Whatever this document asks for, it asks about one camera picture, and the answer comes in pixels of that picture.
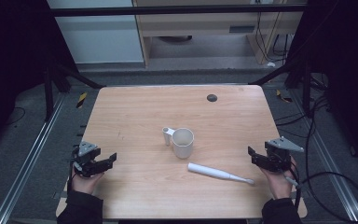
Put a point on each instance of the black horizontal frame bar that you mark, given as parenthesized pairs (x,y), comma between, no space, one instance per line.
(167,11)

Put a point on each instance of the person's left hand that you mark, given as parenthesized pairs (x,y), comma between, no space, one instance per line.
(84,184)

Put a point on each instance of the dark curtain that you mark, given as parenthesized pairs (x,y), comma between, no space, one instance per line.
(12,62)
(348,62)

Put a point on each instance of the dark round table grommet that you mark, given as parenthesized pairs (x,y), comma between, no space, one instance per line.
(212,98)

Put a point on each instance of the aluminium floor rail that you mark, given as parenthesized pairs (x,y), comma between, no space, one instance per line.
(28,165)
(332,174)

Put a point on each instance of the black metal stand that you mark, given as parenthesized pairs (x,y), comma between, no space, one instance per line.
(301,81)
(52,87)

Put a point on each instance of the person's right hand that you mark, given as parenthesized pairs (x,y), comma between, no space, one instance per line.
(279,185)

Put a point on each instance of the white cabinet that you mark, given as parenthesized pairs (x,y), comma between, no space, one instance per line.
(102,40)

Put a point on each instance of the yellow black striped tape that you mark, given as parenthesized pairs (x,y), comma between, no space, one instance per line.
(283,97)
(81,100)

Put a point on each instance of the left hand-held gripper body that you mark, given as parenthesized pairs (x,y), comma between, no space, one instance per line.
(85,148)

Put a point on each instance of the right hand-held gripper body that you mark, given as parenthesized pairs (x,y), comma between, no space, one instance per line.
(281,152)

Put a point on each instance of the small white floor object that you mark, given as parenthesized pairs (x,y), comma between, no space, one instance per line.
(271,64)

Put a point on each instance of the white electric toothbrush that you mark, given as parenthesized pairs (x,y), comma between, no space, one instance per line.
(208,171)

